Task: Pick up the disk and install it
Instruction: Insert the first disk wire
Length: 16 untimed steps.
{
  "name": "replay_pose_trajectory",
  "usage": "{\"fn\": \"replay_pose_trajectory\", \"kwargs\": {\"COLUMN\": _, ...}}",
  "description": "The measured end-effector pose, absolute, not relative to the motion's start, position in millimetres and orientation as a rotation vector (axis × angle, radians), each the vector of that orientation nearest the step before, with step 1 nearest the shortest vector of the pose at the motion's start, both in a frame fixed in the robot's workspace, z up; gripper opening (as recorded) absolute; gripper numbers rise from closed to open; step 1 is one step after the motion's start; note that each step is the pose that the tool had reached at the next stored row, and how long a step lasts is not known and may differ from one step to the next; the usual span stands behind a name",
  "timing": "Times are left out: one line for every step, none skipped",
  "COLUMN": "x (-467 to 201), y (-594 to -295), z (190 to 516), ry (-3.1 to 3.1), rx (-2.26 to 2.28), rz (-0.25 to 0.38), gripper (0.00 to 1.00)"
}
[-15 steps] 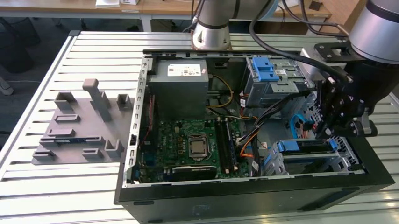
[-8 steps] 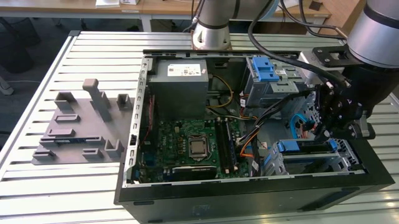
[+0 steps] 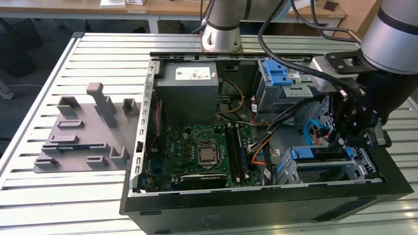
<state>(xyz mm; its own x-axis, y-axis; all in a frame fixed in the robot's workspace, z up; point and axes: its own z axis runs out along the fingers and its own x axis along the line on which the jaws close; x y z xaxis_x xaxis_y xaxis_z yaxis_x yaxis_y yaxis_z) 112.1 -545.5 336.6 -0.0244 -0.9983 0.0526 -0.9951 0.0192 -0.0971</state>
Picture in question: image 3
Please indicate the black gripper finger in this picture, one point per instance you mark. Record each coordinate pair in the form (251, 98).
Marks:
(368, 139)
(346, 115)

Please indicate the hard disk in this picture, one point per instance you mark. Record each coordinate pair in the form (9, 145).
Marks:
(302, 154)

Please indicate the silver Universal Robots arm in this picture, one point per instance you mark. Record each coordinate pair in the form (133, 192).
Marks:
(388, 44)

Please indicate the metal disk bay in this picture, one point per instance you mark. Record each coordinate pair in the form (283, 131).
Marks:
(326, 167)

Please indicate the metal optical drive cage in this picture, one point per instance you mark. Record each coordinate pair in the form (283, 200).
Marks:
(294, 93)

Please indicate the blue drive latch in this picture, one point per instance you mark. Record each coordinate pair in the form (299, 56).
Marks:
(275, 73)

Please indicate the wooden cabinet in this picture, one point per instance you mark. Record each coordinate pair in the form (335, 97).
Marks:
(359, 14)

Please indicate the black RAM stick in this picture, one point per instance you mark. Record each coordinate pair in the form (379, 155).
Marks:
(232, 151)

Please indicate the small black box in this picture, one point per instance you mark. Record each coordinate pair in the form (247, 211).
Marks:
(331, 6)

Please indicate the silver CPU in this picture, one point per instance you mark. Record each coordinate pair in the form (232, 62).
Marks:
(207, 155)

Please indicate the grey power supply unit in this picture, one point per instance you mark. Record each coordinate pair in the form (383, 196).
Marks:
(185, 102)

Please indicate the green motherboard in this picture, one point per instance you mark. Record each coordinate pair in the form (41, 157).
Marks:
(183, 144)

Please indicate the black PC case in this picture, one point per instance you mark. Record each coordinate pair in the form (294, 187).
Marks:
(228, 210)

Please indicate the black graphics card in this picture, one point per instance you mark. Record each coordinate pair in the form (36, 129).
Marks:
(201, 182)

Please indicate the small white box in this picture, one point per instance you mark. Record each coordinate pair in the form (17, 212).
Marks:
(135, 2)

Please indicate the grey parts rack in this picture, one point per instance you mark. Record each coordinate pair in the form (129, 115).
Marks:
(84, 137)

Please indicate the RAM stick with blue label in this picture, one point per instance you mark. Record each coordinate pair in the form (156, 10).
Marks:
(73, 147)

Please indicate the wooden desk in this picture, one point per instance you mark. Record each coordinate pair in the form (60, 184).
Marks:
(97, 11)

